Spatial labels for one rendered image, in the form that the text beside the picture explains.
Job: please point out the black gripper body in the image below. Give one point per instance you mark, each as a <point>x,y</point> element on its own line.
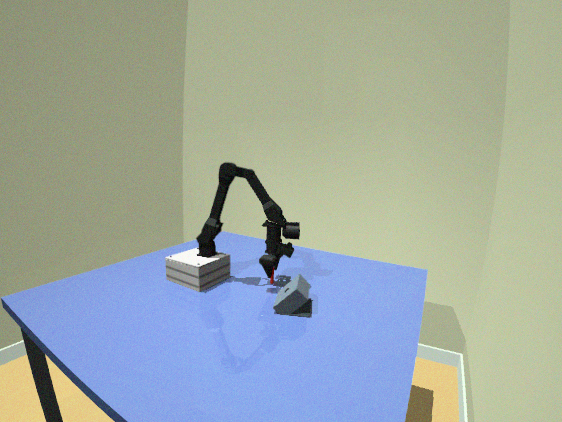
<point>271,249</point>

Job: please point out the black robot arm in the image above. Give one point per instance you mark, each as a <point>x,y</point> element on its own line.
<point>213,225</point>

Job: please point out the grey sloped panel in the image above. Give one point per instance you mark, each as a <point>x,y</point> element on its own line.
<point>293,299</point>

